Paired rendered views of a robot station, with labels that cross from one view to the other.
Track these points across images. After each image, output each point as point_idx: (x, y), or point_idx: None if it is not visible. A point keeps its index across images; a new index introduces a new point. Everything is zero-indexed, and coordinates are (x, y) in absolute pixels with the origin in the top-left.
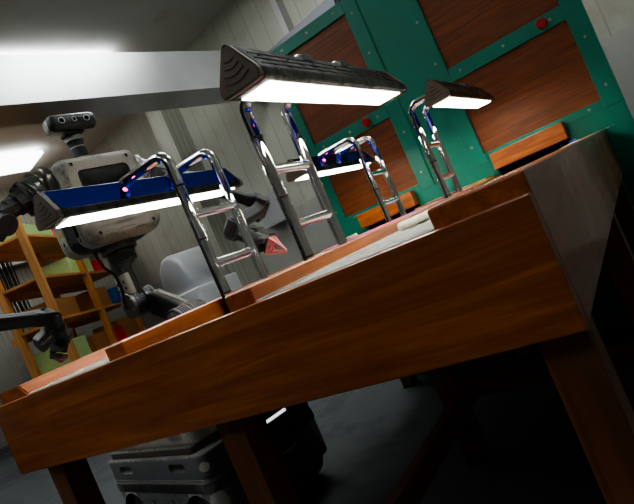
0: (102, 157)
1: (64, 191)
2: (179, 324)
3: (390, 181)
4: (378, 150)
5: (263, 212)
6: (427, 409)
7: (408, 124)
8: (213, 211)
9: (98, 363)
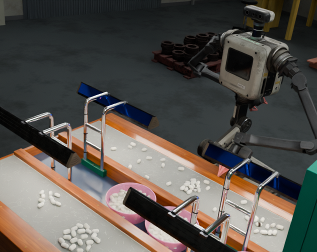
0: (243, 47)
1: (86, 86)
2: (72, 144)
3: (248, 223)
4: (254, 201)
5: (298, 151)
6: None
7: None
8: (91, 129)
9: (90, 131)
